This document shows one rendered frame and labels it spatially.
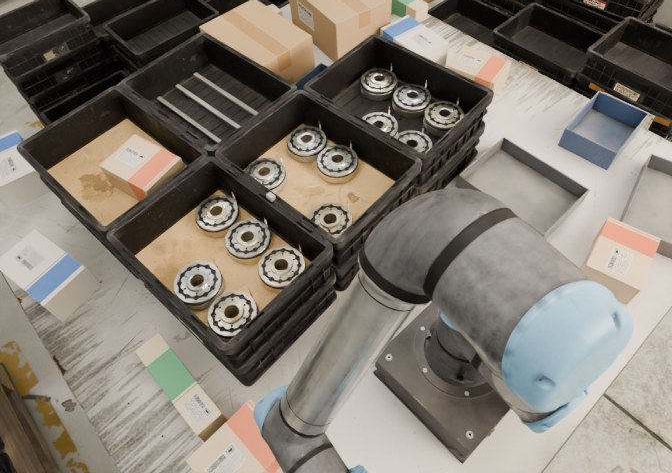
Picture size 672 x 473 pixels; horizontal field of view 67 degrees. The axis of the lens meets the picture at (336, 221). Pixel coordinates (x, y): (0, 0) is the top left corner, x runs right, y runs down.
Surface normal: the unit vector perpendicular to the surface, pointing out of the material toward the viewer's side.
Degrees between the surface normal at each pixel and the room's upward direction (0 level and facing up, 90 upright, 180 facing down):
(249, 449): 0
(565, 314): 12
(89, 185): 0
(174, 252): 0
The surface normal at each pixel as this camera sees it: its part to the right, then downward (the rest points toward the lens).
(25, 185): 0.57, 0.66
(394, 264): -0.69, 0.36
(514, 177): -0.05, -0.57
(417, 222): -0.70, -0.38
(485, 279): -0.52, -0.22
